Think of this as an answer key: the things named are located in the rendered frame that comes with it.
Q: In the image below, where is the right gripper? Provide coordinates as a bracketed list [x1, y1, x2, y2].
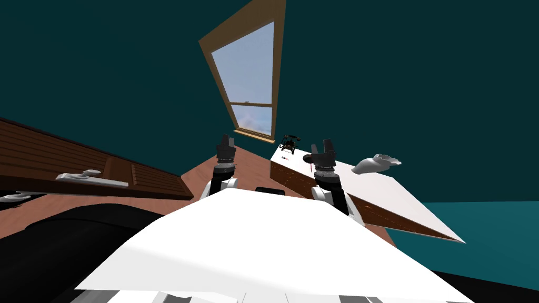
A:
[303, 138, 338, 169]

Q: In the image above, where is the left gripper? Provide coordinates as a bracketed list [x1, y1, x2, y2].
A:
[215, 134, 237, 160]

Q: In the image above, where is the black old telephone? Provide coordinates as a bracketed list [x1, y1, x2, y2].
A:
[280, 134, 303, 155]

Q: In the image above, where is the white lumpy object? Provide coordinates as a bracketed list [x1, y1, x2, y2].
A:
[351, 153, 403, 175]

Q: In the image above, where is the white-topped brown desk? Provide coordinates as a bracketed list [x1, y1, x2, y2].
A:
[269, 145, 466, 245]

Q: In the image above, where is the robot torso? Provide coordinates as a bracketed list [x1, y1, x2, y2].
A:
[75, 186, 476, 303]

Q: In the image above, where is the white curved fixture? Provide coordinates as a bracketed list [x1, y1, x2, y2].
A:
[0, 191, 44, 204]
[54, 169, 129, 188]

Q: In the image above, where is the brown slatted wooden cabinet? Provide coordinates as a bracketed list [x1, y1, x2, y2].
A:
[0, 116, 195, 201]

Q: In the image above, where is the window with wooden frame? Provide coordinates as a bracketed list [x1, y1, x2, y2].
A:
[198, 0, 287, 145]

